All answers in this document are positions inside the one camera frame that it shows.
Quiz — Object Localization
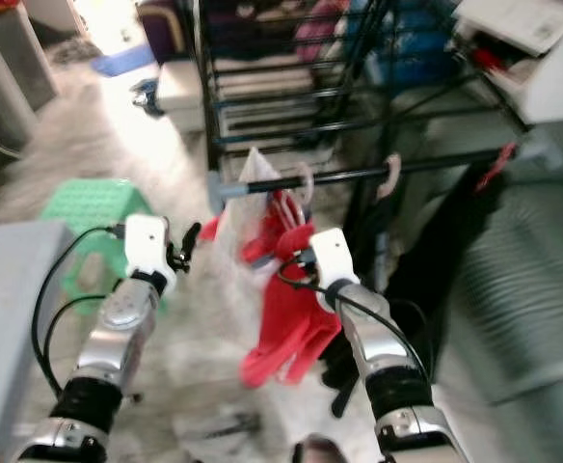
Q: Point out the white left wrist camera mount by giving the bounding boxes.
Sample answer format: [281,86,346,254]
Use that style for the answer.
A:
[124,214,176,295]

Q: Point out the red garment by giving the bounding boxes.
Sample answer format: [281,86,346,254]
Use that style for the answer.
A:
[240,198,345,389]

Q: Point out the pink metal clothes hanger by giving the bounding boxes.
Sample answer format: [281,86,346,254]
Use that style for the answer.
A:
[267,162,319,254]
[378,154,406,201]

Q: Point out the pale pink satin garment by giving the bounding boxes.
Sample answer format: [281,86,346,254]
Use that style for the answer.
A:
[217,147,282,254]

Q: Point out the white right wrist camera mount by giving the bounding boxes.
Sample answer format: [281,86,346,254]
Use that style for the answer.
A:
[308,228,360,312]

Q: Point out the black striped garment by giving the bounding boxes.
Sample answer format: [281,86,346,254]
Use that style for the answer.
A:
[339,169,480,387]

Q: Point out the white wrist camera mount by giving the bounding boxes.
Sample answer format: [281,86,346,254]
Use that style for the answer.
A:
[124,214,176,295]
[308,228,360,312]

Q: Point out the grey folding table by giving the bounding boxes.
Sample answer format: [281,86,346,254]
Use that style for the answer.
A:
[0,220,78,463]

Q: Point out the grey robot right leg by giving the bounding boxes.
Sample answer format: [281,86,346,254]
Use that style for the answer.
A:
[296,434,360,463]

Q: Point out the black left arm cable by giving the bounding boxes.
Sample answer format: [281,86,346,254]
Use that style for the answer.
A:
[44,293,111,379]

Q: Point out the magenta garment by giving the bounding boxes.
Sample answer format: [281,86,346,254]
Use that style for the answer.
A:
[296,12,345,64]

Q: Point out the green plastic stool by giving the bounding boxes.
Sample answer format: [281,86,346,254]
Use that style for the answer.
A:
[40,180,157,314]

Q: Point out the blue floor mat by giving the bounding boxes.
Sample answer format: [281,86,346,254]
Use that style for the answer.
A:
[91,43,157,78]

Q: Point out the red strap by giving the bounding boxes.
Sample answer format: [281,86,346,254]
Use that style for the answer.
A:
[474,143,519,194]

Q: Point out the grey box appliance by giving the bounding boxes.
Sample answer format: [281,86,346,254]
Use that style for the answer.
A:
[0,5,61,150]

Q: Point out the white low bench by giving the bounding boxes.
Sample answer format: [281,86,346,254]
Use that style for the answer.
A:
[156,60,210,133]

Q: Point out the purple bag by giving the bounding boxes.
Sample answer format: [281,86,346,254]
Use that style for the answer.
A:
[139,0,196,59]

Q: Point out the dark sandals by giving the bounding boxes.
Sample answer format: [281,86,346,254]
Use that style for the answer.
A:
[130,79,162,119]

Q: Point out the large white storage box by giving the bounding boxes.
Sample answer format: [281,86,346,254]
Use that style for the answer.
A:
[450,0,563,126]

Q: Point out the black metal drying rack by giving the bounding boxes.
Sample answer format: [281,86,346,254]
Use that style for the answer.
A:
[190,0,562,218]

